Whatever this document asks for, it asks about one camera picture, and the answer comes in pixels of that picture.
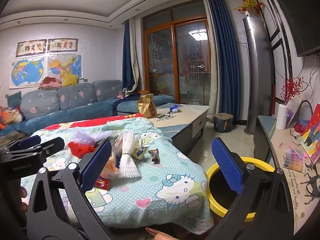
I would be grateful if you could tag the grey coffee table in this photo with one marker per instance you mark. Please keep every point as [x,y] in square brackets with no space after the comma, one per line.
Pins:
[185,120]

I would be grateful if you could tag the wall television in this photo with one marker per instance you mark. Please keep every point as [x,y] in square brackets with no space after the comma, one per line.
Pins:
[300,12]

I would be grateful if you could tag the white paper towel roll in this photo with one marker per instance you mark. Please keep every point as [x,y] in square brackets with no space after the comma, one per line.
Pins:
[282,117]

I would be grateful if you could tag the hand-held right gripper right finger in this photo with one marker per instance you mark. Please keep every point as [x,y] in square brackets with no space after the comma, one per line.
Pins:
[226,166]

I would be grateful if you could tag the blue sofa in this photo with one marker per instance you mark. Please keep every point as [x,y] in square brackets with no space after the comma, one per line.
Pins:
[75,112]

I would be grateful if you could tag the purple snack packet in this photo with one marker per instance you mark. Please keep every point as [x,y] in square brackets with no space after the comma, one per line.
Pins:
[154,155]

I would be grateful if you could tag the grey heart print cushion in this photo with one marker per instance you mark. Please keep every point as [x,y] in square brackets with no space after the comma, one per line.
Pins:
[40,103]
[107,90]
[76,96]

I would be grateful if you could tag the country map poster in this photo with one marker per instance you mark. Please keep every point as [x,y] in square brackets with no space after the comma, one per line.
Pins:
[66,66]

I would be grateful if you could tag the red berry branches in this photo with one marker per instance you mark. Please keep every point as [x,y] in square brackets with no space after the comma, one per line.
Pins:
[291,88]

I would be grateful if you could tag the person's right hand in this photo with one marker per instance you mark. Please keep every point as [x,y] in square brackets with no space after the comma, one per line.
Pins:
[158,235]

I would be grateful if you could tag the clear plastic bag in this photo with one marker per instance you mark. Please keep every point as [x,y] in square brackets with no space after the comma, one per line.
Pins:
[116,142]

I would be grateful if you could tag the world map poster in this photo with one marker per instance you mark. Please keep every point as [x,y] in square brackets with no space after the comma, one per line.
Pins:
[27,72]

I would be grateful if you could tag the silver tower air conditioner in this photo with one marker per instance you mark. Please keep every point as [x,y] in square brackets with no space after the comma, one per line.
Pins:
[257,75]

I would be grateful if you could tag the teal cushion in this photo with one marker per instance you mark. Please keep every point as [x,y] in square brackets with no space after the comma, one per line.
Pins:
[14,99]

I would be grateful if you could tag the television stand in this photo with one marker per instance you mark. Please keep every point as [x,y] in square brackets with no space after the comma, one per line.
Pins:
[287,182]

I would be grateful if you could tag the wooden glass sliding door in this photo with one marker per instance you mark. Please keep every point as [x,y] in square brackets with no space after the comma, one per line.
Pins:
[175,62]

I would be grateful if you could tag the red yarn ball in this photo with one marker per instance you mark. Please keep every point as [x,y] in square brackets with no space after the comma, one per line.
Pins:
[298,127]

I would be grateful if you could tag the dark blue stool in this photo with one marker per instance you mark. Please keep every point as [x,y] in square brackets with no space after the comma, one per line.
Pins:
[222,123]

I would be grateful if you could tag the colourful painting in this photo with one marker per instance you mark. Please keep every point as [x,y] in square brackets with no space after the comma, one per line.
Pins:
[312,140]

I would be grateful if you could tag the paint set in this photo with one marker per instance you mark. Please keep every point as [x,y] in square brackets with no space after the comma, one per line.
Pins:
[295,158]

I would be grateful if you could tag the red blanket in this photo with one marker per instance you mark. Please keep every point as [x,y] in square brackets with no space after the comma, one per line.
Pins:
[75,125]

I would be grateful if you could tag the blue white wrapper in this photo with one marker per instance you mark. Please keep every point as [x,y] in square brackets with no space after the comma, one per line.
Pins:
[175,108]

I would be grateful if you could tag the orange white plastic bag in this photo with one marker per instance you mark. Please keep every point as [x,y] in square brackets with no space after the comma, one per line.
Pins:
[110,167]

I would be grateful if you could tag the red snack packet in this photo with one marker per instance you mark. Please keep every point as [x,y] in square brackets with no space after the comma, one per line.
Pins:
[103,183]

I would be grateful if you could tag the framed calligraphy poster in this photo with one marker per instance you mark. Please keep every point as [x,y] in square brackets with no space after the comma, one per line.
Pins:
[63,45]
[31,48]

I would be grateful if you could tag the blue curtain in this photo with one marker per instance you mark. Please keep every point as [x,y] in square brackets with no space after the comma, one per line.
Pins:
[225,60]
[127,60]

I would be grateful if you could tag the yellow wrapper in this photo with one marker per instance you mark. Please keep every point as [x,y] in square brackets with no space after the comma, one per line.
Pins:
[138,153]

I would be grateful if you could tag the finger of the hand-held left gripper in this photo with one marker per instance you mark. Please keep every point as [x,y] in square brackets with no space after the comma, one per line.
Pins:
[51,148]
[27,141]

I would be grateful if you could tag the brown paper bag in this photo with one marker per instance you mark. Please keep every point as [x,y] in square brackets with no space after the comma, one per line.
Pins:
[147,106]

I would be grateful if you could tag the cat print blanket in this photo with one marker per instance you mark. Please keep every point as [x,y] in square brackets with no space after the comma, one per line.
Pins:
[150,192]

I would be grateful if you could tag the yellow artificial flowers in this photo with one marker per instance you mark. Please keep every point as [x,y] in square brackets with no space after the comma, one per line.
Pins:
[250,0]

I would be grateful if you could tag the yellow round trash bin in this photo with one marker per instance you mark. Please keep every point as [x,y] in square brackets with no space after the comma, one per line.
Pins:
[220,208]

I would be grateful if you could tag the beige curtain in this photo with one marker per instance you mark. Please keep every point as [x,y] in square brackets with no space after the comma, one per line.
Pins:
[212,92]
[135,55]

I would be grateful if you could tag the yellow pillow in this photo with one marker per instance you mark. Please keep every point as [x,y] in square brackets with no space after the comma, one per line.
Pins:
[70,80]

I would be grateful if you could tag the purple card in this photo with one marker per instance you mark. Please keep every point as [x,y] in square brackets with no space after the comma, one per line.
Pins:
[293,112]

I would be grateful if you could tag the pile of clothes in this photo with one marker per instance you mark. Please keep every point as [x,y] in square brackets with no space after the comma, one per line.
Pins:
[50,83]

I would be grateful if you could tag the purple foam net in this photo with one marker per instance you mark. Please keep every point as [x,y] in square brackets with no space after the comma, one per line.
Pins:
[85,136]

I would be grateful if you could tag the navy cloth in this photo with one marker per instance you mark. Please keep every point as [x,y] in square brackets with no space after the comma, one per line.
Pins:
[125,102]

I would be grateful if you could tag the orange clothes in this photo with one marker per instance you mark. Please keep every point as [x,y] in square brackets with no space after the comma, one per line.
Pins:
[11,116]

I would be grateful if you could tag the red plastic bag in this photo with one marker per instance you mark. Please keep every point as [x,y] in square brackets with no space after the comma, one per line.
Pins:
[80,150]

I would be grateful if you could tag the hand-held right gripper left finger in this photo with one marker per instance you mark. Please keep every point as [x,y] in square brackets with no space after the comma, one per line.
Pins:
[96,166]

